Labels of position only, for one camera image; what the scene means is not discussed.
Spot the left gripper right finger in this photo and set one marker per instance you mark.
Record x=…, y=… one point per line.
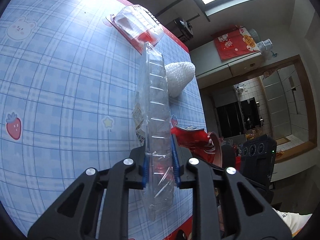
x=180, y=157

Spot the electric pressure cooker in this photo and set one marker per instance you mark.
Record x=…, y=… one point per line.
x=184, y=28

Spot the large white foam net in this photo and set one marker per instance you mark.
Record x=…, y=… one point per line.
x=179, y=75

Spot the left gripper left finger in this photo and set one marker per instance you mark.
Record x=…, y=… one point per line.
x=139, y=176

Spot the white sleeve forearm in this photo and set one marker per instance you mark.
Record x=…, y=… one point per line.
x=294, y=221

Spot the blue plaid tablecloth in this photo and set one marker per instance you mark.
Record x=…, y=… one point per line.
x=68, y=80

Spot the red soda can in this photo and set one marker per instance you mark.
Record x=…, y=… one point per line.
x=203, y=145

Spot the black kitchen stove unit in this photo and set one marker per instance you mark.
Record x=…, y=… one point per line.
x=239, y=117

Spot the red fridge cover cloth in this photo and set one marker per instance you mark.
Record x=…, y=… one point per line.
x=234, y=42

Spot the clear box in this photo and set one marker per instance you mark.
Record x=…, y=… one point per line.
x=137, y=25

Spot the cream refrigerator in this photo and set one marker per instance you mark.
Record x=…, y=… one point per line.
x=210, y=69

